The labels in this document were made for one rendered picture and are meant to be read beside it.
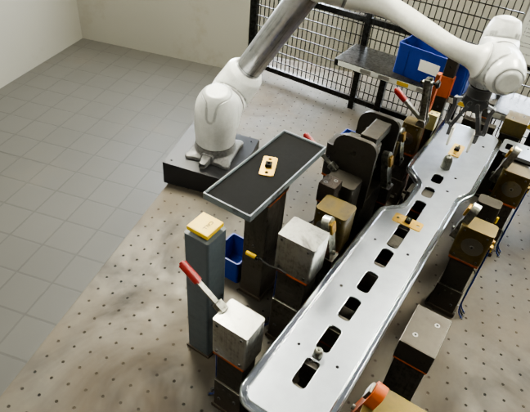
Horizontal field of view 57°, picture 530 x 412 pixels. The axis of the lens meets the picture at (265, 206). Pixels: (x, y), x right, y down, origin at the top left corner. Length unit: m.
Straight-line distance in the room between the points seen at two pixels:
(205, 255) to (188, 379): 0.41
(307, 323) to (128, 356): 0.54
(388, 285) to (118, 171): 2.28
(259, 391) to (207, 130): 1.05
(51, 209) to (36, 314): 0.73
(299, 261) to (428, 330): 0.32
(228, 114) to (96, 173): 1.59
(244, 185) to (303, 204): 0.71
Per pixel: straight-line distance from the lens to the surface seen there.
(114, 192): 3.07
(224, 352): 1.12
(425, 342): 1.15
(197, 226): 1.10
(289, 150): 1.35
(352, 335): 1.14
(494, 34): 1.62
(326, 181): 1.36
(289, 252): 1.18
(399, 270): 1.31
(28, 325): 2.50
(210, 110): 1.78
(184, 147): 1.98
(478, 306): 1.74
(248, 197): 1.18
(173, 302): 1.54
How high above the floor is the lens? 1.91
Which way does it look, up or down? 40 degrees down
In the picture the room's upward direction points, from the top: 6 degrees clockwise
